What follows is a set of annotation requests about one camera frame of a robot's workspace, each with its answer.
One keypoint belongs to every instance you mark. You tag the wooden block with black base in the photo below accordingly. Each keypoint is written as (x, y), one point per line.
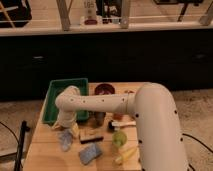
(90, 135)

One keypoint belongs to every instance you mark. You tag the green translucent cup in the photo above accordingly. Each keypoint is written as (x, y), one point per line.
(119, 138)

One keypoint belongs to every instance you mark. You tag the blue grey sponge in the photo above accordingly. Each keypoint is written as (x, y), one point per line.
(89, 153)

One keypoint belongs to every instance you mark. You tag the green plastic tray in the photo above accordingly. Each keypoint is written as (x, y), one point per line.
(55, 88)

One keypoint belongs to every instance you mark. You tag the orange red toy fruit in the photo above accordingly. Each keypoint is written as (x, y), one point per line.
(117, 116)

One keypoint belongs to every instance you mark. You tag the black and white brush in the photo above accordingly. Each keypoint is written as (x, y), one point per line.
(113, 125)

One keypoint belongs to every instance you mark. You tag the black pole stand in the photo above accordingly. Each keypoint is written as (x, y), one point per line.
(24, 128)

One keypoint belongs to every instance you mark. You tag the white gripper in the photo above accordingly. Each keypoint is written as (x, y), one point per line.
(67, 119)

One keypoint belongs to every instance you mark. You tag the yellow corn toy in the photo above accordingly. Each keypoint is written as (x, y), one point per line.
(125, 155)

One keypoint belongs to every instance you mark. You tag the dark metal cup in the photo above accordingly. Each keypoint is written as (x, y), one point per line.
(99, 118)

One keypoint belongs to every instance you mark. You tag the white numbered sign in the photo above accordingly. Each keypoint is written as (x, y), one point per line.
(90, 9)

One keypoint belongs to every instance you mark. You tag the dark red bowl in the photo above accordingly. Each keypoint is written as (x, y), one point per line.
(104, 88)

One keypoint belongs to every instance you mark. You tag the small light grey towel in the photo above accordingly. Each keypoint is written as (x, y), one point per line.
(65, 139)

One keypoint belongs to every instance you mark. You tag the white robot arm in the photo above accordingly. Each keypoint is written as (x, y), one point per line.
(159, 134)

